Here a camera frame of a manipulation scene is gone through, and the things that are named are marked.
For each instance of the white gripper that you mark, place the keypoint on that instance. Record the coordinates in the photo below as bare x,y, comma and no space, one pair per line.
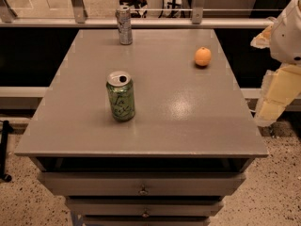
288,37

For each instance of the green La Croix can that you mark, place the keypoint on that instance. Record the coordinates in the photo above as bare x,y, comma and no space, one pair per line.
120,89

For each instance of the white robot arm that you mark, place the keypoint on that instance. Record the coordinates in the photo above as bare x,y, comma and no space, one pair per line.
285,42

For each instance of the silver Red Bull can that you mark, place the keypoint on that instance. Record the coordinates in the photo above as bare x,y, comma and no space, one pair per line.
123,16

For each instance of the orange fruit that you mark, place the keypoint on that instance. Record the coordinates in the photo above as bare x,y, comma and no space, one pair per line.
203,56

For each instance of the grey drawer cabinet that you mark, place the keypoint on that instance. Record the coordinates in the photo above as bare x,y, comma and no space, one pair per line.
188,118

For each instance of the bottom grey drawer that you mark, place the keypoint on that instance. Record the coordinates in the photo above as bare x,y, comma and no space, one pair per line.
151,221

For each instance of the grey drawer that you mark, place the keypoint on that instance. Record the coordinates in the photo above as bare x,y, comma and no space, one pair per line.
151,221
141,184
145,207

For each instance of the middle grey drawer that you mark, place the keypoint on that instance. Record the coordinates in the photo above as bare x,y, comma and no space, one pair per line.
145,207

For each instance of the top grey drawer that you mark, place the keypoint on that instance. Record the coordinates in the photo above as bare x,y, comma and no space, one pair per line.
141,184

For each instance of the metal window railing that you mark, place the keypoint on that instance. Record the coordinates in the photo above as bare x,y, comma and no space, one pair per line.
157,13

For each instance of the black stand with wheel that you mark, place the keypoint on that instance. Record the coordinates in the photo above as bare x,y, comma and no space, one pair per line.
6,129

